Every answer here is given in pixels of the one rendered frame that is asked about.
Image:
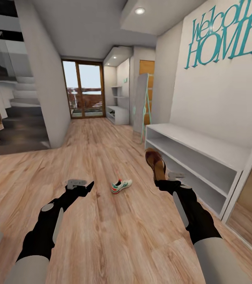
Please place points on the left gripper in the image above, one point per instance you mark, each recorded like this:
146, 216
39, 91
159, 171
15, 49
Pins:
78, 191

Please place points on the gym shoe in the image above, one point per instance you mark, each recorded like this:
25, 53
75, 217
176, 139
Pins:
120, 184

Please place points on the sandal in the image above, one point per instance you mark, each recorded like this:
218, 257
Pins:
154, 160

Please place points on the downlight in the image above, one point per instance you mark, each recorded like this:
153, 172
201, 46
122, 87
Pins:
140, 11

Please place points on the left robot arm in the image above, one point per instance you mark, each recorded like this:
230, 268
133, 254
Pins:
32, 264

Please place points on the standing mirror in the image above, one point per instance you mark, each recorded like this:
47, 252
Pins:
140, 109

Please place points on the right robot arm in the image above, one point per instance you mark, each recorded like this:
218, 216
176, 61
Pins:
218, 264

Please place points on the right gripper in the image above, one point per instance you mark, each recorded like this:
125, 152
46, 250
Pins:
165, 185

